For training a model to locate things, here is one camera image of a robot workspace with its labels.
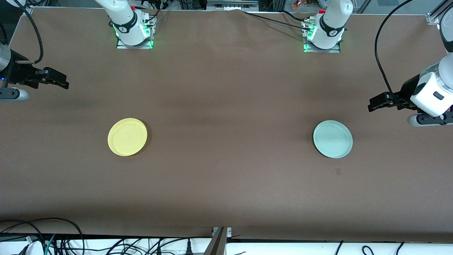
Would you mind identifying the short black base cable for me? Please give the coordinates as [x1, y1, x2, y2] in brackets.
[281, 10, 309, 22]

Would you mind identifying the grey metal rail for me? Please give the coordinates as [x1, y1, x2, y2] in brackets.
[207, 0, 259, 11]

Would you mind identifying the black looped cable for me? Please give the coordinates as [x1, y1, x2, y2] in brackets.
[0, 217, 85, 255]

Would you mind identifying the yellow round plate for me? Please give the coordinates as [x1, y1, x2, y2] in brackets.
[107, 118, 148, 157]

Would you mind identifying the aluminium profile beam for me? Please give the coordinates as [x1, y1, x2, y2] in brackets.
[203, 227, 232, 255]

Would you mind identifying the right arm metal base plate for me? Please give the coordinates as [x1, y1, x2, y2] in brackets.
[116, 16, 154, 49]

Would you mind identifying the teal cable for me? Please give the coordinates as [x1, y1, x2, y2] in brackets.
[44, 234, 56, 255]

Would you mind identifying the pale green round plate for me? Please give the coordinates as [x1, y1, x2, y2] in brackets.
[313, 120, 353, 159]

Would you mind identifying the brown table cloth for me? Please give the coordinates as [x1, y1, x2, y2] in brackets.
[0, 7, 453, 243]

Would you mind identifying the aluminium frame profile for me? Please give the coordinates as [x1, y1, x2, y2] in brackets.
[426, 0, 453, 25]

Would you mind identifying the long black base cable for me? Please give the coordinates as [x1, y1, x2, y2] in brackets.
[242, 11, 310, 30]

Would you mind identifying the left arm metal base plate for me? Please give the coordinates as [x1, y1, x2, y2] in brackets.
[303, 19, 341, 53]

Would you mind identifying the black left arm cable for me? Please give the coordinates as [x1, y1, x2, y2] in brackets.
[374, 0, 416, 107]

